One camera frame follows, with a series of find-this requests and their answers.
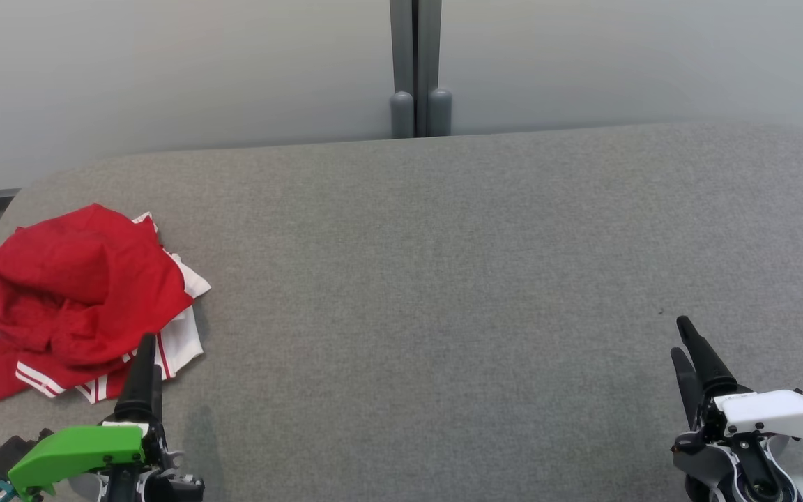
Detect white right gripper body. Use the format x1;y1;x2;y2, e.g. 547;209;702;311
703;387;803;457

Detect red shorts with white stripes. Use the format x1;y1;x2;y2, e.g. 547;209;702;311
0;204;194;369

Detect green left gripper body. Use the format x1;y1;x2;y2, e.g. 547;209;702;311
8;417;186;502

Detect grey partition post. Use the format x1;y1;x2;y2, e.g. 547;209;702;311
415;0;453;137
389;0;416;139

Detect red white jersey shirt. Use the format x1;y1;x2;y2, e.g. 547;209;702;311
0;211;211;409

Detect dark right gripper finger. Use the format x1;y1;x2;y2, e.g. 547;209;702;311
677;316;737;397
671;347;703;427

